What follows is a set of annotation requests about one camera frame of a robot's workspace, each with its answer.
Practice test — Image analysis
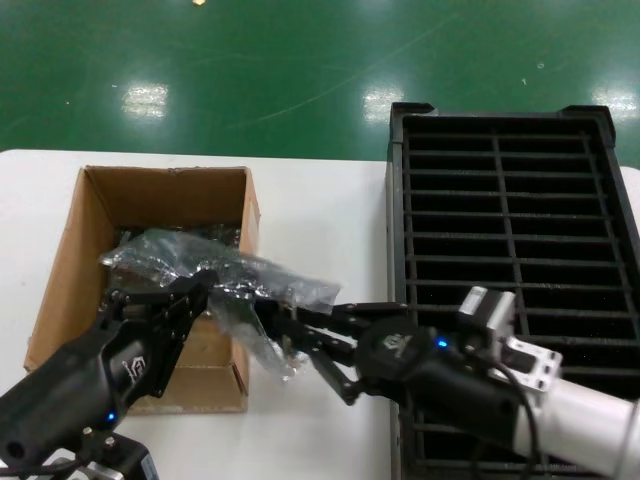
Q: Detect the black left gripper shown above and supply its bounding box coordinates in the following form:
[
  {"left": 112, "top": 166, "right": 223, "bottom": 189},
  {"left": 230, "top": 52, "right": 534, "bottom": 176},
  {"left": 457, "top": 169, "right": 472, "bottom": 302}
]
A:
[{"left": 0, "top": 272, "right": 221, "bottom": 469}]

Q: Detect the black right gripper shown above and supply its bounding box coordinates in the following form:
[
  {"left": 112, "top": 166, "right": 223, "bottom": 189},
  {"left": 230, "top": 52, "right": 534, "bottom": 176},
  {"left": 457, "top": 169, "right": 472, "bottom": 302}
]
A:
[{"left": 259, "top": 298, "right": 531, "bottom": 451}]

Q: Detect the grey antistatic bag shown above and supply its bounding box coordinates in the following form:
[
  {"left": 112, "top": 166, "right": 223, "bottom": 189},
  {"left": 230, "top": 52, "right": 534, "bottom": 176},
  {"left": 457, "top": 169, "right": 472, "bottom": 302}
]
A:
[{"left": 99, "top": 227, "right": 344, "bottom": 384}]

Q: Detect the black slotted plastic container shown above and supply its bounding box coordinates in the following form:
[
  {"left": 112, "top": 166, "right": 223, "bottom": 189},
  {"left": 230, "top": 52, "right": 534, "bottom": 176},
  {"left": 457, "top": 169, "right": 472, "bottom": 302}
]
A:
[{"left": 385, "top": 101, "right": 640, "bottom": 476}]

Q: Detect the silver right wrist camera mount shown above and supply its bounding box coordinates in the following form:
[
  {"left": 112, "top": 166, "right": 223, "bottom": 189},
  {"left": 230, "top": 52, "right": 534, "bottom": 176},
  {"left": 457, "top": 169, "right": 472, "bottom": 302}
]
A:
[{"left": 457, "top": 286, "right": 565, "bottom": 401}]

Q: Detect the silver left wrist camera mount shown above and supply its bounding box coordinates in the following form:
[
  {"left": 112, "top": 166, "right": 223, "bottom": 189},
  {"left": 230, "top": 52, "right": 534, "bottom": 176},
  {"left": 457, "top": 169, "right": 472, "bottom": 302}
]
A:
[{"left": 44, "top": 427, "right": 159, "bottom": 480}]

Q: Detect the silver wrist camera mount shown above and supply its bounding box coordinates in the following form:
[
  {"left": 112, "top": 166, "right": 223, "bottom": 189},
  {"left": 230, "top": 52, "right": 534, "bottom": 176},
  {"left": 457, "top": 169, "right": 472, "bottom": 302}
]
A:
[
  {"left": 44, "top": 427, "right": 159, "bottom": 480},
  {"left": 457, "top": 286, "right": 565, "bottom": 401}
]

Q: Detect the brown cardboard box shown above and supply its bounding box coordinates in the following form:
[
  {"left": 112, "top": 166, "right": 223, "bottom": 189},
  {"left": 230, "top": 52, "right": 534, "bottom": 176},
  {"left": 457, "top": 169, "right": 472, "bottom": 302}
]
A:
[{"left": 23, "top": 164, "right": 262, "bottom": 416}]

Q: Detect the bagged graphics card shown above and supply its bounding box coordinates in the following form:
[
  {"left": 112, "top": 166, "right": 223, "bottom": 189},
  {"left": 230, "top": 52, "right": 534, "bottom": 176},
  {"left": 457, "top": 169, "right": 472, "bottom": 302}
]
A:
[{"left": 113, "top": 223, "right": 245, "bottom": 251}]

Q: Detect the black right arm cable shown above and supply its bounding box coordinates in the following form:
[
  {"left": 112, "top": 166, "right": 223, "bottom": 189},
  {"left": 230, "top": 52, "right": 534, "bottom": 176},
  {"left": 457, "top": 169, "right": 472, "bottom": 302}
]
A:
[{"left": 462, "top": 342, "right": 554, "bottom": 480}]

